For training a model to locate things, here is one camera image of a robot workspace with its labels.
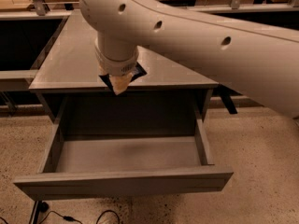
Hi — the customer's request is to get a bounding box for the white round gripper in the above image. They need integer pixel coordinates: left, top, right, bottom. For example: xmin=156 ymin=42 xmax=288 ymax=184
xmin=94 ymin=37 xmax=139 ymax=95

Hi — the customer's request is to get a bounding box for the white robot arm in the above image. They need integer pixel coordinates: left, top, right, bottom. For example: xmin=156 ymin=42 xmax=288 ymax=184
xmin=79 ymin=0 xmax=299 ymax=119

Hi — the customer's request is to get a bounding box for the grey cabinet with counter top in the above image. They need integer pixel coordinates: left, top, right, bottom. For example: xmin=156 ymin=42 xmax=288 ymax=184
xmin=30 ymin=10 xmax=217 ymax=138

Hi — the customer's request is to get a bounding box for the open grey top drawer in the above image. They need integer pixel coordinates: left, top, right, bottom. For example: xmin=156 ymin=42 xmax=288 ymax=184
xmin=14 ymin=95 xmax=233 ymax=201

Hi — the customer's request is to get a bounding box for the black floor cable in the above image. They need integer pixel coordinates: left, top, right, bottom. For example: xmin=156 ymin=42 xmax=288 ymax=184
xmin=0 ymin=201 xmax=121 ymax=224

